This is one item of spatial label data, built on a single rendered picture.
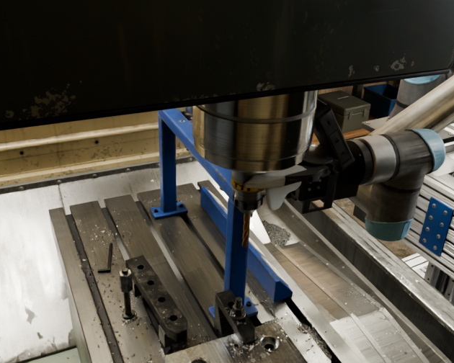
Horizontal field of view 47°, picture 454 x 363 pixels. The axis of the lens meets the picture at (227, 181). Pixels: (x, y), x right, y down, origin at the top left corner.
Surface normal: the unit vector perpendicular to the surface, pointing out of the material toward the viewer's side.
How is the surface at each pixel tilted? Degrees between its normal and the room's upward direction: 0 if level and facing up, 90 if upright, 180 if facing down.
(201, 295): 0
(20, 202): 24
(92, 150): 90
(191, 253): 0
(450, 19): 90
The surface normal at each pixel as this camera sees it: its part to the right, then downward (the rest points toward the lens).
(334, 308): -0.02, -0.92
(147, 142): 0.41, 0.47
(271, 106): 0.15, 0.49
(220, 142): -0.54, 0.40
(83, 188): 0.21, -0.61
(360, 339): 0.09, -0.80
